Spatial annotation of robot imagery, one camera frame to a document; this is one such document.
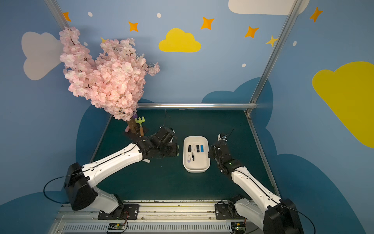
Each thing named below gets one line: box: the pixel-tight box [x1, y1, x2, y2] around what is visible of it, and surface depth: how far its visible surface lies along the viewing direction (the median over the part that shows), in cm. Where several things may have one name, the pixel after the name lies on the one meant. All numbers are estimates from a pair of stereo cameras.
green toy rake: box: [134, 116, 146, 137], surface depth 110 cm
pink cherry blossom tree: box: [59, 26, 160, 134], surface depth 64 cm
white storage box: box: [182, 135, 211, 174], surface depth 98 cm
